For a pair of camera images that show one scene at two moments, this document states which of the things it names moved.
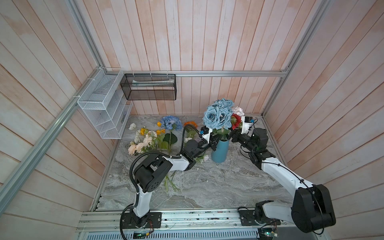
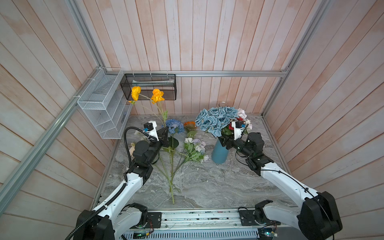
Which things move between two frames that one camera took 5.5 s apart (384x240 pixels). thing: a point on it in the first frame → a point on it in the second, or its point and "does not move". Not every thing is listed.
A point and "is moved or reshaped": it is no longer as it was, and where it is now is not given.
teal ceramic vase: [220, 154] does not move
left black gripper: [213, 142] → [163, 139]
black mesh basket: [149, 86] does not move
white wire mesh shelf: [105, 104] does not move
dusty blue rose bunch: [218, 116] is moved or reshaped
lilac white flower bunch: [238, 110] is moved or reshaped
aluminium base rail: [187, 224] does not move
